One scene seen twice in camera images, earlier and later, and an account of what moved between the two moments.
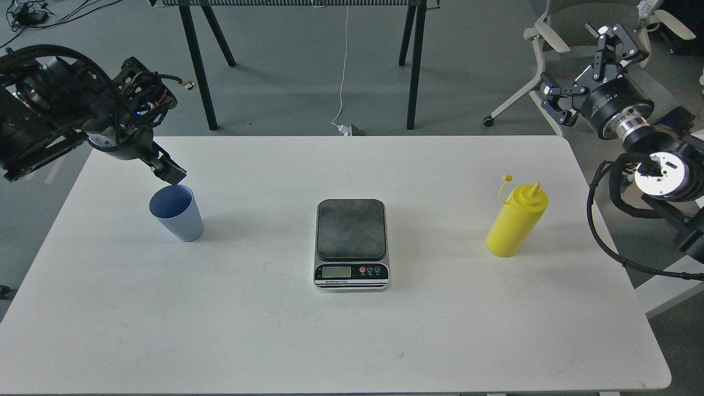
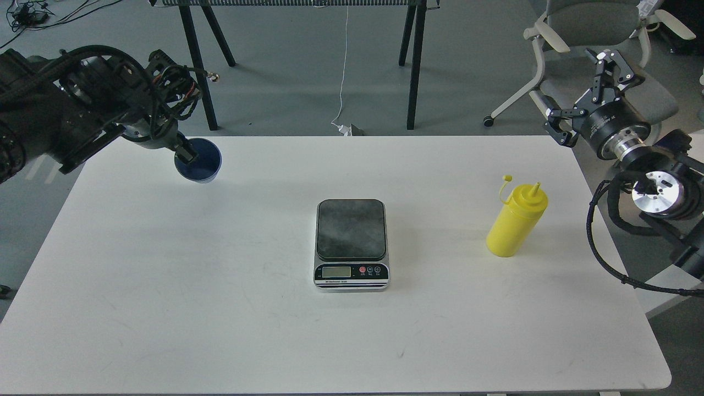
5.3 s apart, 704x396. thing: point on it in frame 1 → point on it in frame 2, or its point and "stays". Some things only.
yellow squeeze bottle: (521, 215) stays
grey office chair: (566, 48) stays
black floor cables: (22, 16) stays
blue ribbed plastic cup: (176, 206) → (205, 168)
